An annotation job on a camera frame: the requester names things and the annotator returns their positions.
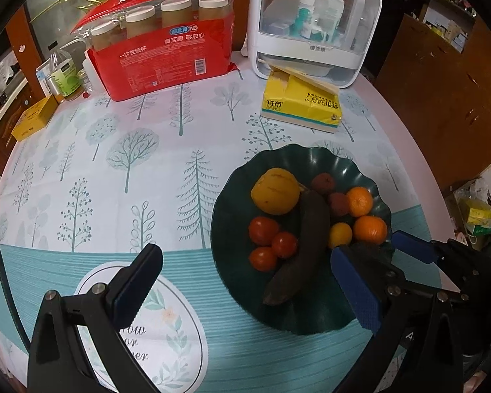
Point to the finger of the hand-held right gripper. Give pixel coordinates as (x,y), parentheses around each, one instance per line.
(413,247)

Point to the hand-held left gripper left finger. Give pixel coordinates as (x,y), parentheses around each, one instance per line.
(137,286)

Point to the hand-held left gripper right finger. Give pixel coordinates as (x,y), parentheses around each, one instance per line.
(358,290)

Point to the orange mandarin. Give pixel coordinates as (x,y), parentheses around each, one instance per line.
(360,201)
(370,229)

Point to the small yellow fruit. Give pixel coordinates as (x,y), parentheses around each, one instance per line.
(340,235)

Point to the dark overripe banana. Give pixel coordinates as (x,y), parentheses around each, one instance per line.
(307,233)

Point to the red tomato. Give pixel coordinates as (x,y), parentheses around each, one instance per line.
(263,258)
(284,245)
(264,230)

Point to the red lychee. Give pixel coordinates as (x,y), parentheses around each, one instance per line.
(323,182)
(338,204)

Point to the dark green scalloped plate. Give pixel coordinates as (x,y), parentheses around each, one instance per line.
(237,278)

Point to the large yellow orange fruit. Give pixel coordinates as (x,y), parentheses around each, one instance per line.
(275,190)

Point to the yellow green bag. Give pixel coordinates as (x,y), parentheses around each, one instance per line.
(478,215)

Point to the tree print tablecloth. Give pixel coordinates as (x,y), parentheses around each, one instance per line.
(106,196)

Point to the brown wooden cabinet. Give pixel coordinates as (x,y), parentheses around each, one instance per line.
(442,90)

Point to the yellow tissue pack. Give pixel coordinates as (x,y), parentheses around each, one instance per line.
(302,102)

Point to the small yellow box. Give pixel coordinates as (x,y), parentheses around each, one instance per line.
(32,119)

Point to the green label canister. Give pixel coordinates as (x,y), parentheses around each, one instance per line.
(67,80)

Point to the small white plastic bottle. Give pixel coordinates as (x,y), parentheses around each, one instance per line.
(89,73)

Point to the red paper cup pack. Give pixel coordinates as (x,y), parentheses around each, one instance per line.
(155,65)

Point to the white clear storage case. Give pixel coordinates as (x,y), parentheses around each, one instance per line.
(270,57)

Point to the clear glass bottle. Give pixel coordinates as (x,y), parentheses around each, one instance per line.
(59,59)

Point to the plain white bottle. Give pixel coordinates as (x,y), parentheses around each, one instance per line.
(332,6)

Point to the white bottle teal label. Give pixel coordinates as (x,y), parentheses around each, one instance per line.
(307,10)

